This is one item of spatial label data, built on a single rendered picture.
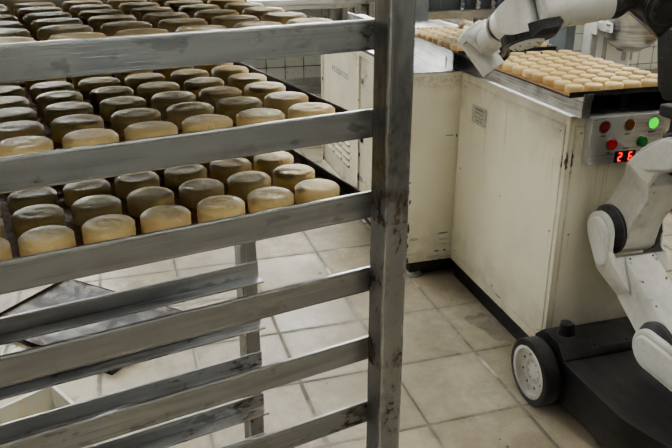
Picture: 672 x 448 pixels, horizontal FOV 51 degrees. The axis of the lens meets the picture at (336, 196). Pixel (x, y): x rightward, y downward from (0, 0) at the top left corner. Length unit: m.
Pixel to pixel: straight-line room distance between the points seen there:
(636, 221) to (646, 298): 0.21
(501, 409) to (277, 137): 1.66
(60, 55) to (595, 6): 1.26
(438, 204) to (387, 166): 2.06
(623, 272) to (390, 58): 1.54
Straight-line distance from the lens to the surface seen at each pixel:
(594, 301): 2.38
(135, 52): 0.63
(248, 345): 1.30
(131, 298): 1.18
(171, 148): 0.66
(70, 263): 0.67
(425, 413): 2.19
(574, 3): 1.64
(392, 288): 0.79
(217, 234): 0.70
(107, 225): 0.72
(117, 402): 1.27
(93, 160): 0.65
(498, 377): 2.37
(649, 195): 2.03
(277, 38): 0.67
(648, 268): 2.17
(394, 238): 0.76
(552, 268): 2.24
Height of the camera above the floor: 1.33
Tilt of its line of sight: 21 degrees down
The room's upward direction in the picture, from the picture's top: straight up
